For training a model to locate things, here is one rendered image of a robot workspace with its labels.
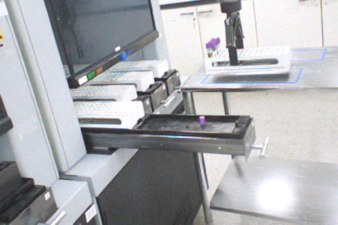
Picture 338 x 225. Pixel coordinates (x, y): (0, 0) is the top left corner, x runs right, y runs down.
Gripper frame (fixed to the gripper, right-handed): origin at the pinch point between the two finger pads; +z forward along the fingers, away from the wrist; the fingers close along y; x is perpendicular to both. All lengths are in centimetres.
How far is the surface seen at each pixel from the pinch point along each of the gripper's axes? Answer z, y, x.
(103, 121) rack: 9, -38, 39
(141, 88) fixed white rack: 7.0, -13.4, 35.7
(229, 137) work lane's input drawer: 10.0, -45.1, -6.8
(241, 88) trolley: 8.6, -12.3, -3.4
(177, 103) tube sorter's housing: 22.2, 6.0, 31.1
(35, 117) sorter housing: -5, -63, 41
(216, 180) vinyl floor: 90, 47, 35
